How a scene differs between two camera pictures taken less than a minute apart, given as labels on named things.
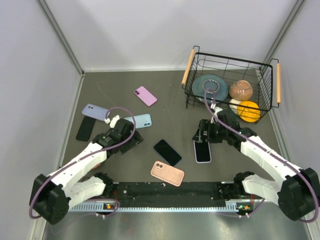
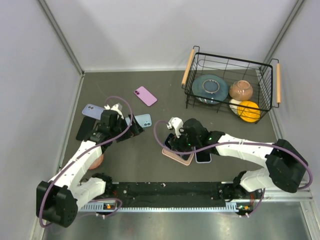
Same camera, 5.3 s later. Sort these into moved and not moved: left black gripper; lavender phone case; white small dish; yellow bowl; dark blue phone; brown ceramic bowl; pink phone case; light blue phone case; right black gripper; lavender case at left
Moved: right black gripper; dark blue phone; left black gripper; pink phone case
Not moved: lavender case at left; yellow bowl; lavender phone case; brown ceramic bowl; white small dish; light blue phone case
